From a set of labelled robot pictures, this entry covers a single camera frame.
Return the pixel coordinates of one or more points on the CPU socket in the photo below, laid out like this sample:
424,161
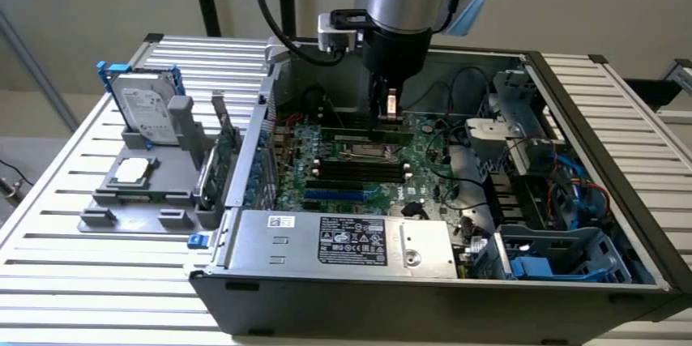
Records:
362,151

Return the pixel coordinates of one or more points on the silver hard disk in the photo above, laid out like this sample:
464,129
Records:
145,109

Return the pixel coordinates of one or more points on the silver power supply unit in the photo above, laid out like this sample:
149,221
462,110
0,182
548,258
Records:
345,240

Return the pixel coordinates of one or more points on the blue expansion slot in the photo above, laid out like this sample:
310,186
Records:
334,195

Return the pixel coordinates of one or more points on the silver CPU chip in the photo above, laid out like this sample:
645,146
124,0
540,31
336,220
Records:
132,169

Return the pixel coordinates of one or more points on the green graphics card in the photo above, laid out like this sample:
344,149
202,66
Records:
218,151

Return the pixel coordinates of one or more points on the blue disk carrier frame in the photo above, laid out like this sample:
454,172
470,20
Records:
174,78

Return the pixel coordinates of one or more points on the grey parts rack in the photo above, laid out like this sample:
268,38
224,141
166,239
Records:
140,204

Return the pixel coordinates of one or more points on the black expansion slot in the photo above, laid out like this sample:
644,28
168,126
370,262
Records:
324,206

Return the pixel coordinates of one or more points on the black open PC case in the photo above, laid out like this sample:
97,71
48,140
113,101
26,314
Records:
410,305

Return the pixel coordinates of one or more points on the silver metal drive cage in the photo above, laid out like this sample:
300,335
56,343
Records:
516,119

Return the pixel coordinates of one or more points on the green RAM stick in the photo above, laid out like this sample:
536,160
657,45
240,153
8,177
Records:
350,135

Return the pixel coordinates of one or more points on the grey disk bay cage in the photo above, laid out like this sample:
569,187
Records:
561,253

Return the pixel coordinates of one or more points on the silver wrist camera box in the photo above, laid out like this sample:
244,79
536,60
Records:
336,32

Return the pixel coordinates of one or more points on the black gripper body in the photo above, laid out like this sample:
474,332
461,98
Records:
397,52

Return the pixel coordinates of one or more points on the blue case latch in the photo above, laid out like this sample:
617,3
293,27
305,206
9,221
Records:
197,240

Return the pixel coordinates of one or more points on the green motherboard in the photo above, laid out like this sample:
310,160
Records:
356,167

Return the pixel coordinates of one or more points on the metal slat table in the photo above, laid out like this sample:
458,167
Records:
108,281

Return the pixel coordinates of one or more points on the black RAM slot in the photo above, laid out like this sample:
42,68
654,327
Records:
358,169
358,163
357,176

